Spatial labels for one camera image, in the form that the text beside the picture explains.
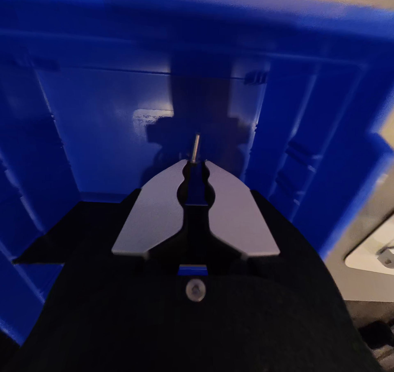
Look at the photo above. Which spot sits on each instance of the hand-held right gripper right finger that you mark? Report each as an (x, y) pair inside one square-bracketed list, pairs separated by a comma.
[(237, 212)]

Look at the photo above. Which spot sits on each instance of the silver hex bolt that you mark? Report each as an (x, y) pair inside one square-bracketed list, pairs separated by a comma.
[(196, 147)]

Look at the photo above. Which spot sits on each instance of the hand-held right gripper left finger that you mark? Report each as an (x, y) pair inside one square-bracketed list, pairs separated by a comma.
[(154, 212)]

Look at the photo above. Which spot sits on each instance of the white stand base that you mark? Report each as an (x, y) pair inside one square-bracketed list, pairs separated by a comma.
[(366, 255)]

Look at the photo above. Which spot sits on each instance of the blue plastic bin with divider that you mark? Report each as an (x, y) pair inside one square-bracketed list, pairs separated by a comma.
[(107, 116)]

